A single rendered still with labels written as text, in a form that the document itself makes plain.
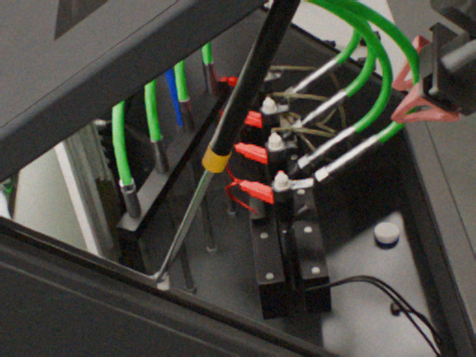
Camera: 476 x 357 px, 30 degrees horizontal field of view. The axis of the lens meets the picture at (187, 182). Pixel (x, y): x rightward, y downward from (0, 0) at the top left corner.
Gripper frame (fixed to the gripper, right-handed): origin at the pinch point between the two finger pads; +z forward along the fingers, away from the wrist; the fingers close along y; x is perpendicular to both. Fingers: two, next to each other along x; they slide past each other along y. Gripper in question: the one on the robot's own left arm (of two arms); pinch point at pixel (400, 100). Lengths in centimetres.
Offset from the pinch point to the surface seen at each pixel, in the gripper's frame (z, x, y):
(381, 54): 1.0, -2.3, -6.8
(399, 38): -7.4, -7.3, -1.0
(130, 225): 31.0, -18.2, 13.2
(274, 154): 19.9, -3.9, 0.3
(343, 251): 35.3, 22.2, -0.7
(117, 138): 21.2, -26.7, 8.3
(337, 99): 15.3, 2.7, -10.4
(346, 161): 9.3, -0.1, 4.5
